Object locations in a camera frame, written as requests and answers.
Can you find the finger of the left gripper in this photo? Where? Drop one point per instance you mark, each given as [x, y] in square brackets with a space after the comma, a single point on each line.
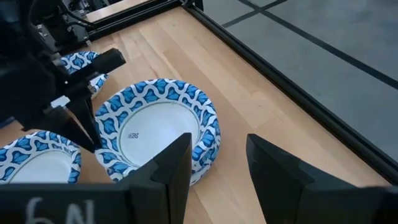
[77, 127]
[102, 63]

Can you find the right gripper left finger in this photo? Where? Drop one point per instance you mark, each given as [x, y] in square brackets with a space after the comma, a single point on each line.
[164, 186]

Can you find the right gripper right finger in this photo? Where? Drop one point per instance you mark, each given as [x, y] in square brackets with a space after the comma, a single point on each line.
[280, 186]

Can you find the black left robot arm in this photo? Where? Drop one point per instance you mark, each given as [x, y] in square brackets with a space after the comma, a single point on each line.
[18, 15]

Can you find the light wooden board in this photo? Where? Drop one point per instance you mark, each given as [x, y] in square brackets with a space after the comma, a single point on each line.
[118, 8]

